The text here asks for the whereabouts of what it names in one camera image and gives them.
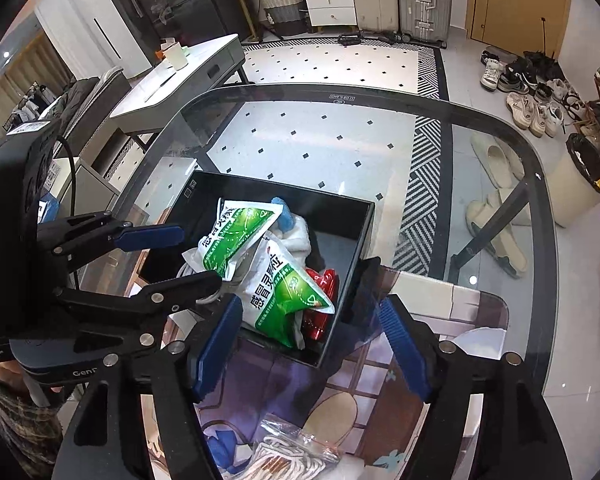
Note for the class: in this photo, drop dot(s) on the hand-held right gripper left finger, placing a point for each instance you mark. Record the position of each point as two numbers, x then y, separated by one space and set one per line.
215 350

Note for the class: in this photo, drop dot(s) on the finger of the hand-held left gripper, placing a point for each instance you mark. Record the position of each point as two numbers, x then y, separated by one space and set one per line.
150 236
190 285

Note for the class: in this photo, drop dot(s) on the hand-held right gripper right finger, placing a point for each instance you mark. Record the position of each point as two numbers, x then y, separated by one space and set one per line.
405 345

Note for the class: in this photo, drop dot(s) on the green white medicine packet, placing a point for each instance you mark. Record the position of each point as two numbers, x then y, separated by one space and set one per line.
240 230
280 295

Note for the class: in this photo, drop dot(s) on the red snack packet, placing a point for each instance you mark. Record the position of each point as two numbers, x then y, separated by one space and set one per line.
325 280

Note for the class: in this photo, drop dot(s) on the white blue plush toy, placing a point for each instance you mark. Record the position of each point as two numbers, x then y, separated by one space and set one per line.
297 232

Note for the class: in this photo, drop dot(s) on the black storage box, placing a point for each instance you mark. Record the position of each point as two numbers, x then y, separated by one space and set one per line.
340 230

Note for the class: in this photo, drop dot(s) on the person's left forearm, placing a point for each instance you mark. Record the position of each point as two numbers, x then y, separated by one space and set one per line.
20 420

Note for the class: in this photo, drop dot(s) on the blue plastic bag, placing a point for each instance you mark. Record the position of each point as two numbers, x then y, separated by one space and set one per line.
50 208

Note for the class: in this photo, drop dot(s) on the white side cabinet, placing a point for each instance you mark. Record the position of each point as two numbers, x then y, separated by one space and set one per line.
90 185

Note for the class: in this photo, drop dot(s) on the printed table mat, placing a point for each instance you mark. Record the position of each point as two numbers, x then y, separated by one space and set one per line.
340 395

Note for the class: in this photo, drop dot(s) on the clothes rack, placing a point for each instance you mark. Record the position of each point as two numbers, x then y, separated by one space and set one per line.
22 105

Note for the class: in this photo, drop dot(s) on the beige slipper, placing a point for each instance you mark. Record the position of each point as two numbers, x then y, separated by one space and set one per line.
500 245
517 210
495 157

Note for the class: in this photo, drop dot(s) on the grey bed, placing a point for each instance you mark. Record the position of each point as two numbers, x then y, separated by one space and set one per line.
112 95

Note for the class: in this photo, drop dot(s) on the dark green jacket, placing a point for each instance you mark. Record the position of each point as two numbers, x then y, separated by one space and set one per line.
75 105

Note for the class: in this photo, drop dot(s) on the grey white coffee table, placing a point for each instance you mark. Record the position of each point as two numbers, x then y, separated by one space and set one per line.
190 70

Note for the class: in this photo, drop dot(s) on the white cup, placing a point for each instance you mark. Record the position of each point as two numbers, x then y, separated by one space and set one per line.
178 57

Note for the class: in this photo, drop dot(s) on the white wardrobe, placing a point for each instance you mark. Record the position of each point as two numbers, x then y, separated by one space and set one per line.
90 25

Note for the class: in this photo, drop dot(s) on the beige trash bin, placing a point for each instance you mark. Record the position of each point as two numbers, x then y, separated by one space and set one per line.
570 190

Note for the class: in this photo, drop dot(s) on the black white patterned rug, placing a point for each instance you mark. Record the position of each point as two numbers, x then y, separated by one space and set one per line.
330 65

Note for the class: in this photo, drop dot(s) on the row of shoes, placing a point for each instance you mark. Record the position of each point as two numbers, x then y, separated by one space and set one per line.
522 112

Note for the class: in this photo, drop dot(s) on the woven basket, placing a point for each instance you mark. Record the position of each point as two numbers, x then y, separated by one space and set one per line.
280 2

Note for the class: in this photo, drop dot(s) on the small black device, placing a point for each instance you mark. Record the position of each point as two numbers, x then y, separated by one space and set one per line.
351 38

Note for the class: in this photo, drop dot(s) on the black umbrella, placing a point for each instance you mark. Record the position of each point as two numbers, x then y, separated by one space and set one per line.
540 62

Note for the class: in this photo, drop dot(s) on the silver suitcase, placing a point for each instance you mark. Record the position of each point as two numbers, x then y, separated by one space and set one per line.
425 0

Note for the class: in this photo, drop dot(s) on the wooden door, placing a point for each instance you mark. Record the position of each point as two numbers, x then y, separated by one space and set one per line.
520 5

